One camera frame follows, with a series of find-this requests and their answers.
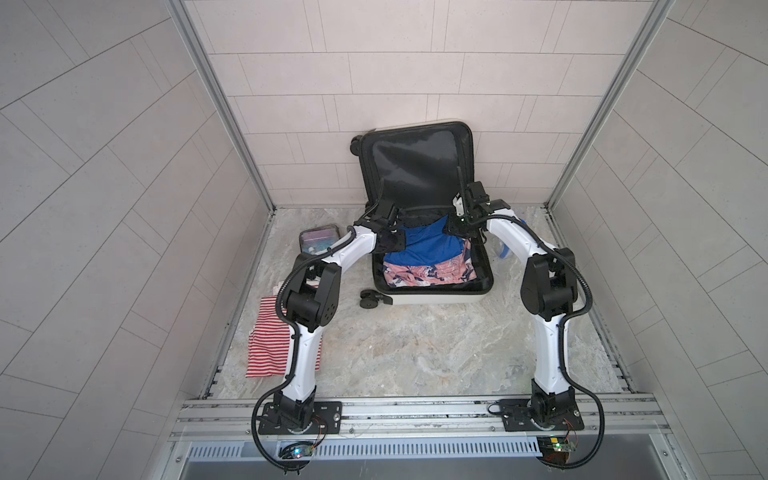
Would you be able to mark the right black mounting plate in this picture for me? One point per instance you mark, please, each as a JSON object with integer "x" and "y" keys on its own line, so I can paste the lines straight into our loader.
{"x": 527, "y": 415}

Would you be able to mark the left aluminium corner post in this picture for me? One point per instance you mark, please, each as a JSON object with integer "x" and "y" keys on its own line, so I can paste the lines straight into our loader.
{"x": 192, "y": 40}

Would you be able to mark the aluminium corner post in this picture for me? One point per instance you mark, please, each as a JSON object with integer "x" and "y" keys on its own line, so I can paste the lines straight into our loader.
{"x": 192, "y": 40}
{"x": 641, "y": 42}

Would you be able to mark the blue garment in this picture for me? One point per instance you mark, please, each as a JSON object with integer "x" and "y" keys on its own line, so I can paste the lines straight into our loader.
{"x": 427, "y": 246}

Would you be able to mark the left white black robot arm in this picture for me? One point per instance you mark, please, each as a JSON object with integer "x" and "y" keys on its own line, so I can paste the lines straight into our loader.
{"x": 306, "y": 302}

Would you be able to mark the pink navy shark garment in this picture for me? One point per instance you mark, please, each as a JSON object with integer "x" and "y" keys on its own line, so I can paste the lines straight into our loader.
{"x": 454, "y": 271}

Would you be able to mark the black mounting plate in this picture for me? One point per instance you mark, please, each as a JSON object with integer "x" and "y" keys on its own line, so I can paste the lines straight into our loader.
{"x": 298, "y": 419}
{"x": 527, "y": 415}

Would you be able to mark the right green circuit board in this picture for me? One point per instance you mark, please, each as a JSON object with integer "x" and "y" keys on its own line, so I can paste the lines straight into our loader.
{"x": 556, "y": 449}

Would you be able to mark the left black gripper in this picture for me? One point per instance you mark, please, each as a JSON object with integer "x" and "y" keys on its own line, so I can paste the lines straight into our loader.
{"x": 397, "y": 232}

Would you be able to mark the clear toiletry pouch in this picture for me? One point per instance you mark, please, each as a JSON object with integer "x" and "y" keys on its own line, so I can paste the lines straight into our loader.
{"x": 317, "y": 240}

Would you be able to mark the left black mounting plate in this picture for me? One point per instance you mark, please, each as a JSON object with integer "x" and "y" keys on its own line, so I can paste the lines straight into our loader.
{"x": 298, "y": 419}

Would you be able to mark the left green circuit board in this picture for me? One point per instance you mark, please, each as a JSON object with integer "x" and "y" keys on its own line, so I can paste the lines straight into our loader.
{"x": 297, "y": 451}

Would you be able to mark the red white striped garment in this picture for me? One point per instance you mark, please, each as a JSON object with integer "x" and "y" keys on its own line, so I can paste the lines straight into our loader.
{"x": 268, "y": 345}

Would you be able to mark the right aluminium corner post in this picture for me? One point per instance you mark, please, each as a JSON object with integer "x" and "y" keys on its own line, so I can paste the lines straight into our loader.
{"x": 641, "y": 42}

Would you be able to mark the green circuit board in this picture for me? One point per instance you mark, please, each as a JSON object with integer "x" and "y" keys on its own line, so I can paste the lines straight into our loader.
{"x": 556, "y": 449}
{"x": 297, "y": 451}

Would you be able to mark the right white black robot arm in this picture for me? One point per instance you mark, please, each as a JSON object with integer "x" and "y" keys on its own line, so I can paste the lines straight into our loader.
{"x": 554, "y": 292}

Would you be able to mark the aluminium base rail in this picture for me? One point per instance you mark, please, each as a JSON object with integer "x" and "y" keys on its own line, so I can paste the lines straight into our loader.
{"x": 430, "y": 427}

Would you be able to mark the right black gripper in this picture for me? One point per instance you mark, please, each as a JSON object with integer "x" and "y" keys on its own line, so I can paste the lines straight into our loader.
{"x": 452, "y": 226}

